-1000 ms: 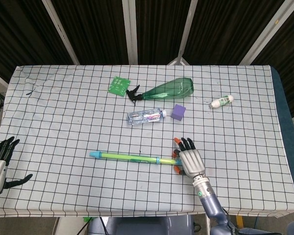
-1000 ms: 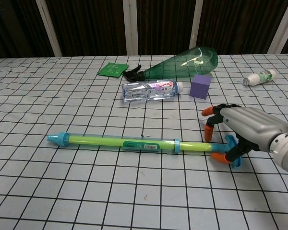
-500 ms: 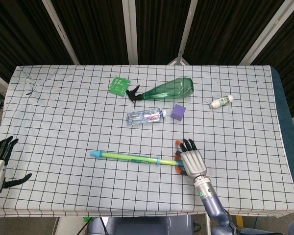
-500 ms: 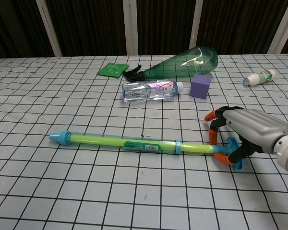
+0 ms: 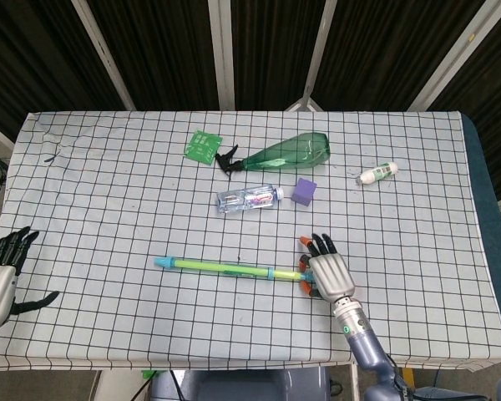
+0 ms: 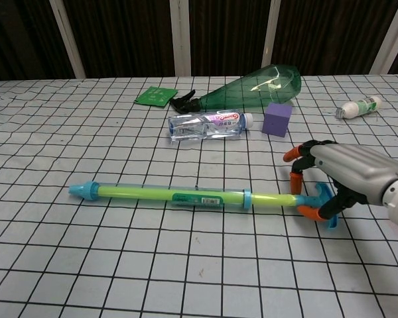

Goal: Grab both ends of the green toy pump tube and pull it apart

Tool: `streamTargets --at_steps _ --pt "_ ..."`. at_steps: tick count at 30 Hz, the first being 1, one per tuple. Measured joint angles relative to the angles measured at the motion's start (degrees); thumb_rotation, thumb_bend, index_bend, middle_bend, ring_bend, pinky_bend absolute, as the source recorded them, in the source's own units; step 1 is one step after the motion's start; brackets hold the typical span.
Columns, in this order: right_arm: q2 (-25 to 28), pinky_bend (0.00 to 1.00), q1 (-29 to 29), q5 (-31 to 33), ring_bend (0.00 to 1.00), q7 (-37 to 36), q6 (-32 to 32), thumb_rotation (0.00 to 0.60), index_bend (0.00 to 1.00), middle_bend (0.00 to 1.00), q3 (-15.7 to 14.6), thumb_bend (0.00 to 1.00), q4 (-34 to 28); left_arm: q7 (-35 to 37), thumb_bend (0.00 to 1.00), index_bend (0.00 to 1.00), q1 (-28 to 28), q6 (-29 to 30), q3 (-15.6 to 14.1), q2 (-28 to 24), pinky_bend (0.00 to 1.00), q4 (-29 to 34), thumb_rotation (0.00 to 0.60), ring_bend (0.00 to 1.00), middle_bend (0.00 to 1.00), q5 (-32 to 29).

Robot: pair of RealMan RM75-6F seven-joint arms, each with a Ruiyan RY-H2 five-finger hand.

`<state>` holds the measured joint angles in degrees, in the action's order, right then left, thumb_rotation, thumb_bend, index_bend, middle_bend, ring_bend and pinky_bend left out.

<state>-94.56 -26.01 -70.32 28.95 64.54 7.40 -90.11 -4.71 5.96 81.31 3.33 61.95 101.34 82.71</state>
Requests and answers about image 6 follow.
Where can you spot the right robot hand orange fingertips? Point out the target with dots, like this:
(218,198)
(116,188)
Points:
(355,162)

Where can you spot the green flat packet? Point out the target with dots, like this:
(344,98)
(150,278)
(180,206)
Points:
(154,96)

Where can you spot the white frame post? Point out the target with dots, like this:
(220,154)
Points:
(393,36)
(271,33)
(68,39)
(180,36)

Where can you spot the green transparent spray bottle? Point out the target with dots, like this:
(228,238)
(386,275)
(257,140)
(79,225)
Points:
(252,91)

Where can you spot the small white bottle green label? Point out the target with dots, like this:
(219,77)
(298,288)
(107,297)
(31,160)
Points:
(355,108)

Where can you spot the clear plastic water bottle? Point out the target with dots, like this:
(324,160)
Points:
(199,127)

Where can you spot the purple foam cube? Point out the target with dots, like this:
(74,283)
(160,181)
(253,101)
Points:
(276,122)

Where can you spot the grey checked tablecloth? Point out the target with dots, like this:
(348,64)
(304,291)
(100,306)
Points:
(86,265)

